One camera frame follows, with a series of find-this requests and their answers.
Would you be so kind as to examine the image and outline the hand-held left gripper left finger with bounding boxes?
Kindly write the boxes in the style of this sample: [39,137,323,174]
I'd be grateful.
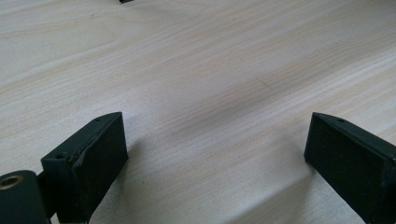
[41,111,129,224]

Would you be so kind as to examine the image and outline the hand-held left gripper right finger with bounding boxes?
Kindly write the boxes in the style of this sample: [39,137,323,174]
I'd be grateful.
[304,112,396,224]

